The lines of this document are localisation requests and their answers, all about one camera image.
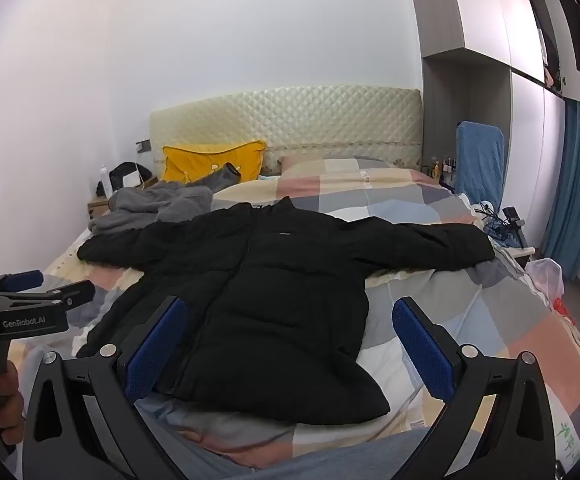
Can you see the person's grey trouser legs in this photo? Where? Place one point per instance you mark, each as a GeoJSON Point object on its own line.
{"type": "Point", "coordinates": [330, 460]}

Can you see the grey and white wardrobe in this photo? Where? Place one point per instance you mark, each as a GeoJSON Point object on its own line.
{"type": "Point", "coordinates": [530, 135]}

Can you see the row of small bottles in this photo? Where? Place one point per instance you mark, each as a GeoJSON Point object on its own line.
{"type": "Point", "coordinates": [445, 167]}

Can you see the yellow garment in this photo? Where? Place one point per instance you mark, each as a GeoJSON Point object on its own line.
{"type": "Point", "coordinates": [195, 160]}

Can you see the pink pillow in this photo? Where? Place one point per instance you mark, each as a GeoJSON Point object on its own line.
{"type": "Point", "coordinates": [310, 162]}

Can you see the wooden nightstand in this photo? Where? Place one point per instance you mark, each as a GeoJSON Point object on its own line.
{"type": "Point", "coordinates": [97, 206]}

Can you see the grey fleece garment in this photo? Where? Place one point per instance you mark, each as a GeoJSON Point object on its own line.
{"type": "Point", "coordinates": [140, 205]}

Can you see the wall socket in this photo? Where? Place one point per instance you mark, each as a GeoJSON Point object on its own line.
{"type": "Point", "coordinates": [143, 146]}

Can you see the black puffer jacket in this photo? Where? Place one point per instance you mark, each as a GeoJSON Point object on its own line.
{"type": "Point", "coordinates": [280, 285]}

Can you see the black bag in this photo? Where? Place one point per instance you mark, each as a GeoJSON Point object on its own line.
{"type": "Point", "coordinates": [120, 172]}

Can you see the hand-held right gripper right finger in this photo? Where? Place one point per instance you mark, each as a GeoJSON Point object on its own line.
{"type": "Point", "coordinates": [422, 356]}

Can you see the blue covered chair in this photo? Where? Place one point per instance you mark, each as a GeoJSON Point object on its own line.
{"type": "Point", "coordinates": [480, 160]}

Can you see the cream quilted headboard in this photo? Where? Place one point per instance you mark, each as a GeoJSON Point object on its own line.
{"type": "Point", "coordinates": [295, 115]}

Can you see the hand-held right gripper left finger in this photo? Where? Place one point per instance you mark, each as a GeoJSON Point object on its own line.
{"type": "Point", "coordinates": [157, 346]}

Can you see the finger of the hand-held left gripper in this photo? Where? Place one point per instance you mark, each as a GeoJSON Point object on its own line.
{"type": "Point", "coordinates": [72, 292]}
{"type": "Point", "coordinates": [20, 278]}

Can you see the clear plastic bag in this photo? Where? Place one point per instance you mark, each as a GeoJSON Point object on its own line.
{"type": "Point", "coordinates": [545, 280]}

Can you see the pastel checked quilt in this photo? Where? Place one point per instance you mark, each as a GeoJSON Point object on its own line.
{"type": "Point", "coordinates": [405, 185]}

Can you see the black device on stand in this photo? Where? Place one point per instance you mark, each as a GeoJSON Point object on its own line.
{"type": "Point", "coordinates": [514, 222]}

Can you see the blue curtain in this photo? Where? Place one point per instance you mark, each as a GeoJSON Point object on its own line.
{"type": "Point", "coordinates": [567, 200]}

